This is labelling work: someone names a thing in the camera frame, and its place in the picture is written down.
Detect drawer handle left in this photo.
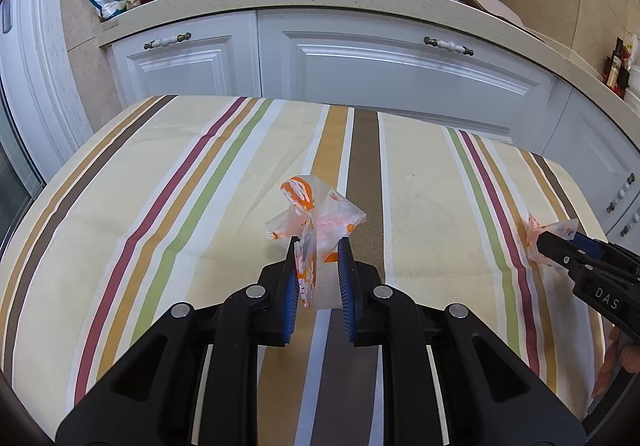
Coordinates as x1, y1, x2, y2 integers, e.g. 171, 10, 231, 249
143, 32, 192, 51

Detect red packet by bottle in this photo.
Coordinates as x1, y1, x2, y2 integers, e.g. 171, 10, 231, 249
617, 34, 639, 90

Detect person's right hand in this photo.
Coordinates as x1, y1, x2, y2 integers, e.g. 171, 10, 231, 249
592, 327, 640, 397

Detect striped tablecloth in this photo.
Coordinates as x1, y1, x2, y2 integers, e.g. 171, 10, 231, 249
1, 95, 604, 434

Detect cabinet door handle left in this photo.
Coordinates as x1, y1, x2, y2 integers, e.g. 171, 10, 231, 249
606, 173, 636, 213

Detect orange dotted wrapper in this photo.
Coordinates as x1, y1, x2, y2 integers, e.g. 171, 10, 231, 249
266, 175, 367, 310
524, 212, 580, 269

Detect dark oil bottle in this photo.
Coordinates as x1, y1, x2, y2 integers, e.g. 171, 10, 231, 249
605, 38, 624, 90

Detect cabinet door handle right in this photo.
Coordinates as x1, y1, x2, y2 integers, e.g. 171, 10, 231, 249
620, 210, 640, 237

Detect drawer handle centre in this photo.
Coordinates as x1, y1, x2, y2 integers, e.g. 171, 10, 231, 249
423, 37, 474, 56

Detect white stacked bowls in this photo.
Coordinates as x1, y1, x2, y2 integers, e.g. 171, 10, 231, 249
624, 66, 640, 115

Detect cabinet door handle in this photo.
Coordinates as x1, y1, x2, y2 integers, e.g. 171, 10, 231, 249
620, 210, 640, 237
606, 173, 636, 213

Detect drawer handle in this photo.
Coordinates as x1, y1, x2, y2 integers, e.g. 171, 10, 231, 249
423, 37, 474, 56
143, 32, 192, 51

